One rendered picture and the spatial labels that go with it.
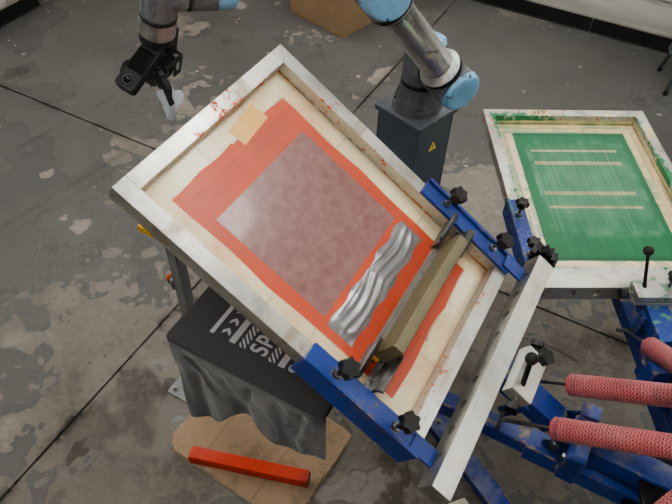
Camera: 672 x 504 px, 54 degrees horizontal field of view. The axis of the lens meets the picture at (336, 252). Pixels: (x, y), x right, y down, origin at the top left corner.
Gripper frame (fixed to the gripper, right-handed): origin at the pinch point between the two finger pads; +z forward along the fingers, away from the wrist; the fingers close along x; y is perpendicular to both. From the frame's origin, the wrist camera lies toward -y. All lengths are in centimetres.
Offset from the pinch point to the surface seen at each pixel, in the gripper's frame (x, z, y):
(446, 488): -99, 5, -32
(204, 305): -30, 47, -9
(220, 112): -18.1, -11.2, 1.4
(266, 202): -36.5, -2.7, -5.3
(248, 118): -21.5, -6.8, 8.4
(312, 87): -27.4, -8.8, 26.1
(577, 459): -123, 9, -7
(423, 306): -77, -3, -5
